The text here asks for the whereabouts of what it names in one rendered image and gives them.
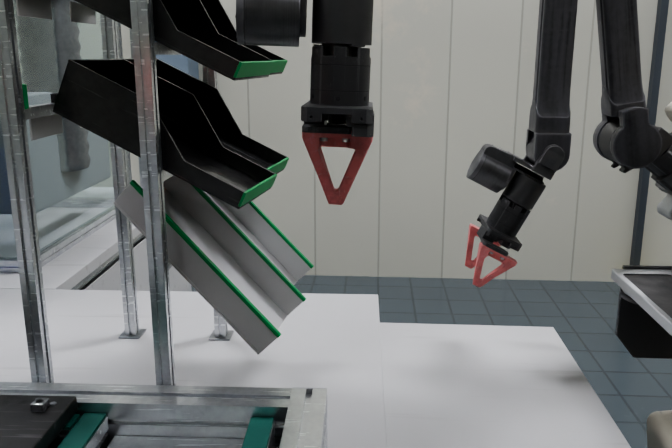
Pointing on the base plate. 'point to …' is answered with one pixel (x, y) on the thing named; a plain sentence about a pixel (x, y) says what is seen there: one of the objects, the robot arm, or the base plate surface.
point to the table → (488, 389)
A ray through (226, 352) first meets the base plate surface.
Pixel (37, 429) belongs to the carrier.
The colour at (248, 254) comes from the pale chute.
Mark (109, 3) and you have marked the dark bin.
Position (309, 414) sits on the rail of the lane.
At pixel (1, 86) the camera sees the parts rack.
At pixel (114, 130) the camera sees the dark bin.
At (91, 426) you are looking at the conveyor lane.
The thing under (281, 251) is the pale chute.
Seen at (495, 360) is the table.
